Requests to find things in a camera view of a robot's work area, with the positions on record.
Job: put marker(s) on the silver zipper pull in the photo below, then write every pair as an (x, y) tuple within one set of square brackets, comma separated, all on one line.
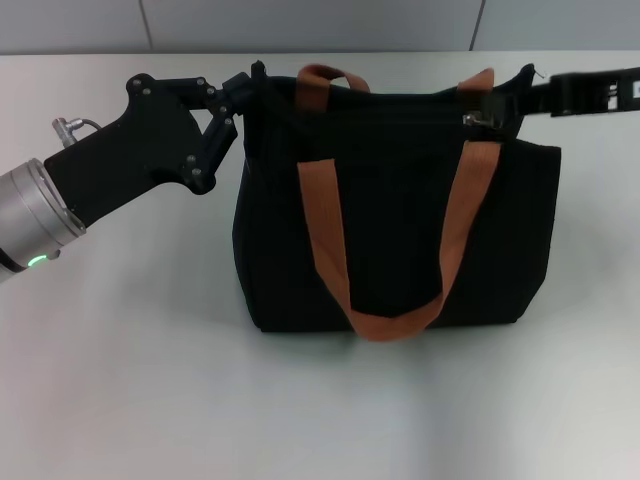
[(475, 119)]

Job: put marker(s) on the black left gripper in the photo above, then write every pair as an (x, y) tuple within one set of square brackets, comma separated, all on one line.
[(130, 145)]

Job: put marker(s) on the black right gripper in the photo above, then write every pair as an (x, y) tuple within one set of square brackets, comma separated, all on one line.
[(590, 92)]

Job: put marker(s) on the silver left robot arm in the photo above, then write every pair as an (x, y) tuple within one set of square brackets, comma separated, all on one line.
[(30, 220)]

